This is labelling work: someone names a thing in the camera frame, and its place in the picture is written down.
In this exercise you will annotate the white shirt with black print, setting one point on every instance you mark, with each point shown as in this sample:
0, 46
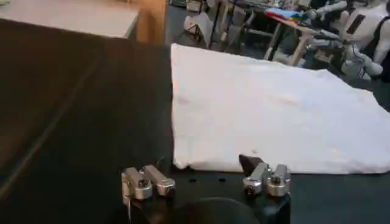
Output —
268, 115

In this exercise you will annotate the wooden desk with pale legs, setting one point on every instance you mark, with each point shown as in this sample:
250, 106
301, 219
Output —
300, 42

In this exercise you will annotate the pale white side table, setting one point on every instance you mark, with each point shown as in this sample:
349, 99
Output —
70, 16

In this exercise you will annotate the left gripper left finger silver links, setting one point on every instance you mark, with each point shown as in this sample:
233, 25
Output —
143, 185

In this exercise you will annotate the colourful cloth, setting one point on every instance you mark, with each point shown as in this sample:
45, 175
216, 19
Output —
285, 14

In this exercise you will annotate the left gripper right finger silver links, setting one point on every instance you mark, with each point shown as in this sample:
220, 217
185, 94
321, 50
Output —
275, 182

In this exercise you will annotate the white bag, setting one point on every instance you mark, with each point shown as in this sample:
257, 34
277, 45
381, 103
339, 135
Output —
198, 27

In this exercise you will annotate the white humanoid robot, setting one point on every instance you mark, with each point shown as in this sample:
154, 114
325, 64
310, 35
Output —
364, 30

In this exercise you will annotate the wooden post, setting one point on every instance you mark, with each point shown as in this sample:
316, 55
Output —
151, 21

